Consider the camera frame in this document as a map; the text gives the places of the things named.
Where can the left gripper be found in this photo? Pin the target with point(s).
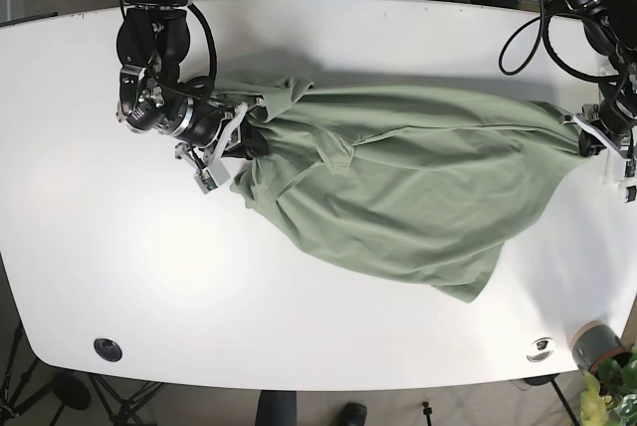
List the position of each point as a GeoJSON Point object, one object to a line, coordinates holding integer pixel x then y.
{"type": "Point", "coordinates": [609, 125]}

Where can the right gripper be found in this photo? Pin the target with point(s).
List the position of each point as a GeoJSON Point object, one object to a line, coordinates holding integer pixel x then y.
{"type": "Point", "coordinates": [216, 137]}

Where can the sage green T-shirt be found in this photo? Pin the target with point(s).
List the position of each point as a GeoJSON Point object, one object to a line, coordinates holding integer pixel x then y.
{"type": "Point", "coordinates": [408, 183]}

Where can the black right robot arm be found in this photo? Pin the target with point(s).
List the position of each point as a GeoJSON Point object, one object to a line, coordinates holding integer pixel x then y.
{"type": "Point", "coordinates": [154, 39]}

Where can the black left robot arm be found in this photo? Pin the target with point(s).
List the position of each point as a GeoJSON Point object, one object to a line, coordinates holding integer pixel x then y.
{"type": "Point", "coordinates": [610, 29]}

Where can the grey plant pot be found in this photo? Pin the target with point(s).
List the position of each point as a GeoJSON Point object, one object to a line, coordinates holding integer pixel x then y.
{"type": "Point", "coordinates": [596, 342]}

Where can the silver table grommet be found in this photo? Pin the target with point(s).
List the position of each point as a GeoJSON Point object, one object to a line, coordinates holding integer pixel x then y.
{"type": "Point", "coordinates": [540, 349]}

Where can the black table grommet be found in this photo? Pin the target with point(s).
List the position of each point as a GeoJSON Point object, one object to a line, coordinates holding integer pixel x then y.
{"type": "Point", "coordinates": [107, 349]}

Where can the green potted plant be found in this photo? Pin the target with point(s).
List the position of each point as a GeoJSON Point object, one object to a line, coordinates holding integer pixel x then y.
{"type": "Point", "coordinates": [609, 395]}

